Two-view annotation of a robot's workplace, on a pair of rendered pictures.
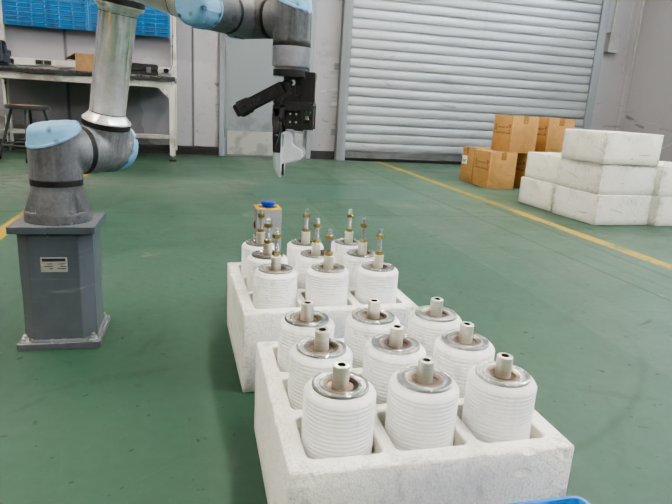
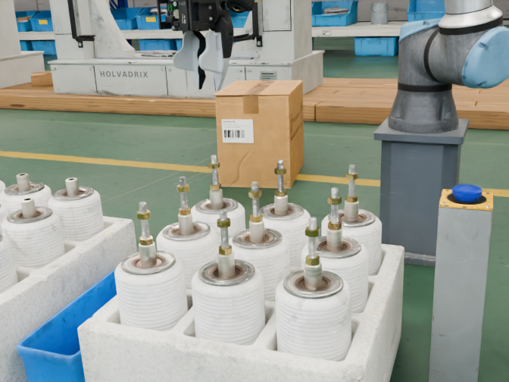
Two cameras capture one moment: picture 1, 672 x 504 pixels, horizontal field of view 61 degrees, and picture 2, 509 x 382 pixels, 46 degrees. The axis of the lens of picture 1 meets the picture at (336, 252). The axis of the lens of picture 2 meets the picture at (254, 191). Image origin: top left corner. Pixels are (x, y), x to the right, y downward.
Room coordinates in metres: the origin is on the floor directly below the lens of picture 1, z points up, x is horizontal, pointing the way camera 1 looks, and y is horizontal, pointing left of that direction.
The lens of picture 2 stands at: (1.84, -0.62, 0.61)
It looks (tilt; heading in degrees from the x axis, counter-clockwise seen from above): 18 degrees down; 127
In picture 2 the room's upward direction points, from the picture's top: 2 degrees counter-clockwise
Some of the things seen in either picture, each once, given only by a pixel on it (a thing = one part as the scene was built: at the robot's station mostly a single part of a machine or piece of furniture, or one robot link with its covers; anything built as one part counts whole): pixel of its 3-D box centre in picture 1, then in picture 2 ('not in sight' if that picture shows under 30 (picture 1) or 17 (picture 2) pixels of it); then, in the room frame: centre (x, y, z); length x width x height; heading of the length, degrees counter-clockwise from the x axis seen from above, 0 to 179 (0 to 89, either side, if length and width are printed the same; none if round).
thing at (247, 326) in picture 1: (312, 316); (261, 333); (1.33, 0.05, 0.09); 0.39 x 0.39 x 0.18; 16
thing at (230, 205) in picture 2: (275, 269); (217, 206); (1.19, 0.13, 0.25); 0.08 x 0.08 x 0.01
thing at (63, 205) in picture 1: (58, 198); (423, 103); (1.34, 0.67, 0.35); 0.15 x 0.15 x 0.10
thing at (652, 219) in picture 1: (656, 205); not in sight; (3.65, -2.05, 0.09); 0.39 x 0.39 x 0.18; 18
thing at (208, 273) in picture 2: (362, 253); (226, 273); (1.37, -0.06, 0.25); 0.08 x 0.08 x 0.01
